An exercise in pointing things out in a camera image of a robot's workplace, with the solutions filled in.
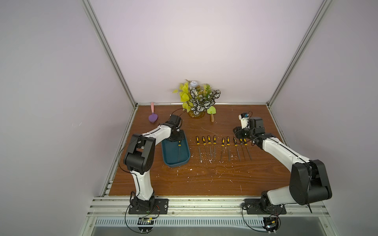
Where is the teal plastic storage box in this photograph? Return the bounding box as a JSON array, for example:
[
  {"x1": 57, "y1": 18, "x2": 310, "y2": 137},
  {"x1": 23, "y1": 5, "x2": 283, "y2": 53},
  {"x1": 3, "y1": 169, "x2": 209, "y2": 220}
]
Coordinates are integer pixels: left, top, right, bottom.
[{"x1": 161, "y1": 135, "x2": 191, "y2": 168}]

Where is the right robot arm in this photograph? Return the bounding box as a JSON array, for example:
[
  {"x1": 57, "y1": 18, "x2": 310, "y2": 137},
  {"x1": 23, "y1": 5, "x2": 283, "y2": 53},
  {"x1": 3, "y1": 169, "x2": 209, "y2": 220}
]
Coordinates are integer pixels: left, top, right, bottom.
[{"x1": 233, "y1": 113, "x2": 332, "y2": 207}]

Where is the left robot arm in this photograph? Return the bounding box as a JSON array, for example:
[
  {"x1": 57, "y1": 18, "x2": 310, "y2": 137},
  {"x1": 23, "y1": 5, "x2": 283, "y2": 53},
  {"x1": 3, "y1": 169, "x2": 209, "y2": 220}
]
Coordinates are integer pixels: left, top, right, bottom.
[{"x1": 124, "y1": 115, "x2": 184, "y2": 208}]

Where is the potted artificial plant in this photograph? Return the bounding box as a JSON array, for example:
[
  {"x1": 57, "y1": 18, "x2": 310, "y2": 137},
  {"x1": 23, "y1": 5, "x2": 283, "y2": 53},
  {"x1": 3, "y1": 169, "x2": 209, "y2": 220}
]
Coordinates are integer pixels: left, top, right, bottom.
[{"x1": 172, "y1": 80, "x2": 221, "y2": 119}]

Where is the right controller board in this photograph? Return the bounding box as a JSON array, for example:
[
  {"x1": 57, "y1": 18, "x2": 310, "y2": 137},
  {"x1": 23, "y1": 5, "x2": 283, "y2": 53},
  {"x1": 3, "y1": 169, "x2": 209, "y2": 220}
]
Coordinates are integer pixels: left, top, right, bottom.
[{"x1": 262, "y1": 216, "x2": 281, "y2": 234}]

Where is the controller board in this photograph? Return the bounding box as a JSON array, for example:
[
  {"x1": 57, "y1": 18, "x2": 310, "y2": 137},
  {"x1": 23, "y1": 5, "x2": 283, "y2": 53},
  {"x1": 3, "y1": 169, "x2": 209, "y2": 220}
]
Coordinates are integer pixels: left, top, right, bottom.
[
  {"x1": 137, "y1": 217, "x2": 155, "y2": 234},
  {"x1": 262, "y1": 216, "x2": 281, "y2": 234}
]

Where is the left controller board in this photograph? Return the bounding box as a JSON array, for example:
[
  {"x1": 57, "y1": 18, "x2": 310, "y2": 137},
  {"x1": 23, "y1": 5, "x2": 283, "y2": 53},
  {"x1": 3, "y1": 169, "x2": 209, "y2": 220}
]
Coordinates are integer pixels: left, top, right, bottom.
[{"x1": 137, "y1": 217, "x2": 155, "y2": 234}]

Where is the green trowel wooden handle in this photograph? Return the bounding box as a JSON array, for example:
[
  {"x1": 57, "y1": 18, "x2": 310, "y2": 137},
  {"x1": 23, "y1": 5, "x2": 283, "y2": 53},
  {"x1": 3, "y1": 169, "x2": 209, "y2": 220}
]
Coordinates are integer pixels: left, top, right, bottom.
[{"x1": 207, "y1": 106, "x2": 217, "y2": 123}]

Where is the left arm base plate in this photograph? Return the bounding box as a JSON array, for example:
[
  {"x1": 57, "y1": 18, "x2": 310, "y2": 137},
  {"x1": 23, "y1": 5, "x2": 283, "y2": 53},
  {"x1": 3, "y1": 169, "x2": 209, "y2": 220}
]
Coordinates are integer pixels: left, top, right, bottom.
[{"x1": 128, "y1": 196, "x2": 169, "y2": 215}]

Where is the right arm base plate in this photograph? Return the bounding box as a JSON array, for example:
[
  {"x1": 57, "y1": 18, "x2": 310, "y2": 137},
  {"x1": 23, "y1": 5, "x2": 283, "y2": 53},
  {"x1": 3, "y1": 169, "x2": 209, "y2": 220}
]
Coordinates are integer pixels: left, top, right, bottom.
[{"x1": 241, "y1": 198, "x2": 287, "y2": 215}]

